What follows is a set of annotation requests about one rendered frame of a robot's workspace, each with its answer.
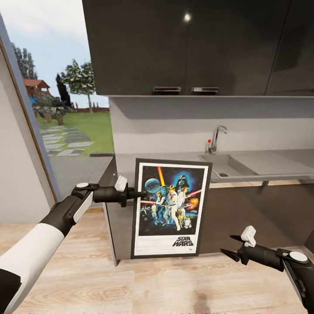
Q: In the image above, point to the poster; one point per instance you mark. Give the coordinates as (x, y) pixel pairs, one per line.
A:
(168, 221)

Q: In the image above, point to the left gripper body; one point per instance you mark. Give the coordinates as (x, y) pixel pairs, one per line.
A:
(113, 195)

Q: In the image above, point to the drop in sink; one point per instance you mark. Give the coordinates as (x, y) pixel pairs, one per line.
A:
(252, 164)

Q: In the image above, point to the dishwasher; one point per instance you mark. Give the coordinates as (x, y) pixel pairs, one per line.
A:
(121, 221)

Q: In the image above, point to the fixed window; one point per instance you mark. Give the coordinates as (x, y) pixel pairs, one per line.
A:
(45, 46)

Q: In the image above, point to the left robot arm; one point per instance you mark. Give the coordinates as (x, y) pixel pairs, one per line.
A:
(21, 266)

